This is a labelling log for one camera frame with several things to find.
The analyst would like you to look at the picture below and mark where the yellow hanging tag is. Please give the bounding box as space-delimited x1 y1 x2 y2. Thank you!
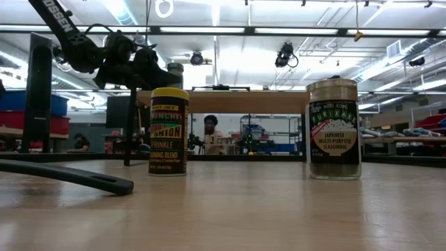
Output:
353 0 365 43

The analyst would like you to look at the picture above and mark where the yellow lid chili onion jar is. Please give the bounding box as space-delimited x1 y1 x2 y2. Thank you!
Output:
148 86 190 177

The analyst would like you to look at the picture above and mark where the blue plastic bin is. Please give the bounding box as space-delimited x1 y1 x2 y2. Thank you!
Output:
0 89 70 117

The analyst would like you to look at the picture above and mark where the green lid spice jar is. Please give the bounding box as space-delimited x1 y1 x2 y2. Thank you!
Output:
166 62 185 90

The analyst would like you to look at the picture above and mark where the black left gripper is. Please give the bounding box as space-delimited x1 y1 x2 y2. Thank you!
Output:
93 30 183 91

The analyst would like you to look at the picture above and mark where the black overhead frame beam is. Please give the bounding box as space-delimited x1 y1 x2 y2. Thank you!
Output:
0 24 446 38

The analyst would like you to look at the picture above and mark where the metal wire shelf rack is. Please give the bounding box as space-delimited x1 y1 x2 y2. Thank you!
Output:
238 114 303 155

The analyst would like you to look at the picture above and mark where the wooden shelf with black legs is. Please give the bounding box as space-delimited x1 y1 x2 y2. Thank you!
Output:
123 86 311 167

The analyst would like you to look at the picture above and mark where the black overhead camera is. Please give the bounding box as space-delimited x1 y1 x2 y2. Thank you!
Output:
274 42 300 69
189 50 205 66

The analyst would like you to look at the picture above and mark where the red plastic bin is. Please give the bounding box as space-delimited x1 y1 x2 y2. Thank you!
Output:
0 110 71 136

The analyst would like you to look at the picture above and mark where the black monitor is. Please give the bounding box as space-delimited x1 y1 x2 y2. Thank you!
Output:
105 96 132 129

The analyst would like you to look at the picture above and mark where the person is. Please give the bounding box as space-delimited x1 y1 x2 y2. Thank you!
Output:
66 132 91 153
203 114 226 155

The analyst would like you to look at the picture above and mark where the black left arm base column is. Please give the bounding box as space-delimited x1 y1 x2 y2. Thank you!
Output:
20 32 54 154

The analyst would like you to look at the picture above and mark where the tan lid furikake jar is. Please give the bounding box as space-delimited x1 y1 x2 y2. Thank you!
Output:
305 77 362 181

